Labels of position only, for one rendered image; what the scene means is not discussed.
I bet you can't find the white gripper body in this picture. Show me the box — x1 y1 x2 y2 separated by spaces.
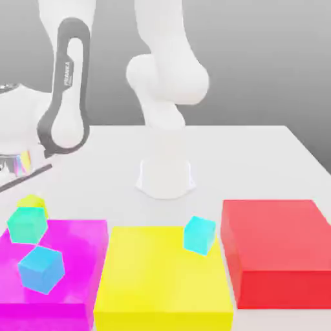
0 159 54 200

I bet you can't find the small yellow cube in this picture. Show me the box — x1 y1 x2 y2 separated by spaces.
16 194 49 220

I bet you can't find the small green cube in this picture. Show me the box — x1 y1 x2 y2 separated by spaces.
6 206 49 245

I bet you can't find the small blue cube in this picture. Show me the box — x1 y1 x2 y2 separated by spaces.
17 245 66 295

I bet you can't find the small cyan cube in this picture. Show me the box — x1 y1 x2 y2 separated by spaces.
183 215 217 257

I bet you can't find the large magenta box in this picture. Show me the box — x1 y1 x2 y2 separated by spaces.
0 219 109 331

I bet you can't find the large yellow box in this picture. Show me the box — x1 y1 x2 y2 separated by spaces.
93 226 235 331

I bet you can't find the large red box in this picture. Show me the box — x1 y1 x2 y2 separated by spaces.
220 198 331 310

